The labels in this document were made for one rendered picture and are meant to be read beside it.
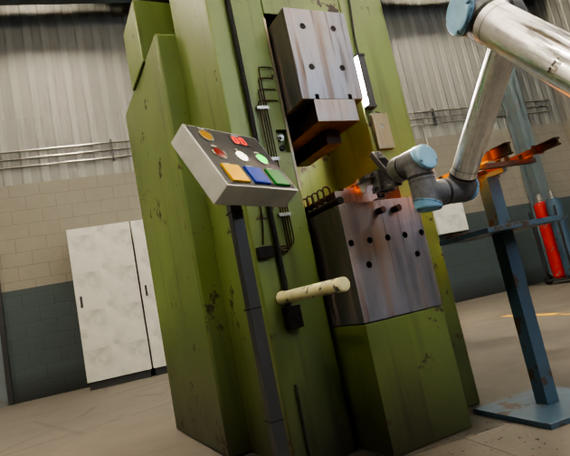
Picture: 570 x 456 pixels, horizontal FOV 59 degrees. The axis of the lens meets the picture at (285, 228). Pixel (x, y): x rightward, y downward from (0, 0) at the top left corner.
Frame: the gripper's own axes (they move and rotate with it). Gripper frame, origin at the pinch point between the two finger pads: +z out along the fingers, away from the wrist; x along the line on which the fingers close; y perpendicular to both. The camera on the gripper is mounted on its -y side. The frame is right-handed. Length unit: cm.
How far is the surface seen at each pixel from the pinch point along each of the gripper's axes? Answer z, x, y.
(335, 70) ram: 3.0, 1.2, -49.4
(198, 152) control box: -18, -71, -9
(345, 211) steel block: -3.0, -13.6, 11.3
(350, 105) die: 3.0, 4.8, -33.7
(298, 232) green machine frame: 17.0, -24.0, 14.1
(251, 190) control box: -21, -58, 5
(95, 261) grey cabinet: 545, -41, -63
